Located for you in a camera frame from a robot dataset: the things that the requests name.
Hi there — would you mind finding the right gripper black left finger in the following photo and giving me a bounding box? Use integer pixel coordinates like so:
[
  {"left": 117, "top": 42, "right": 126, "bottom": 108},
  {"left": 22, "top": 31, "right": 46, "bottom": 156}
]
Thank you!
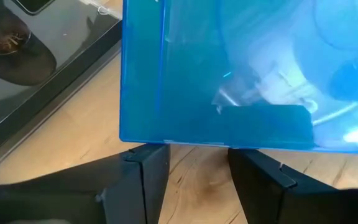
[{"left": 0, "top": 143, "right": 171, "bottom": 224}]

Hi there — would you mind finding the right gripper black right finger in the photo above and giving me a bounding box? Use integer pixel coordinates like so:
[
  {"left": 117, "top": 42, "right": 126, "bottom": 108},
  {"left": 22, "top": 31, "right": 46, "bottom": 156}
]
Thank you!
[{"left": 227, "top": 149, "right": 358, "bottom": 224}]

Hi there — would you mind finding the clear jewel case black tray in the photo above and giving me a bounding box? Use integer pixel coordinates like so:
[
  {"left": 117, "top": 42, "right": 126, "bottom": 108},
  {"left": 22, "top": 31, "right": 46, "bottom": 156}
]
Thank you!
[{"left": 0, "top": 0, "right": 124, "bottom": 170}]

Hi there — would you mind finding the blue plastic disc case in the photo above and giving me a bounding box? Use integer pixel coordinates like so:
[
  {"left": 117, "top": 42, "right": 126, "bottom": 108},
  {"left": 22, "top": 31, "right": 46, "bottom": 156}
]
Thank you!
[{"left": 119, "top": 0, "right": 358, "bottom": 156}]

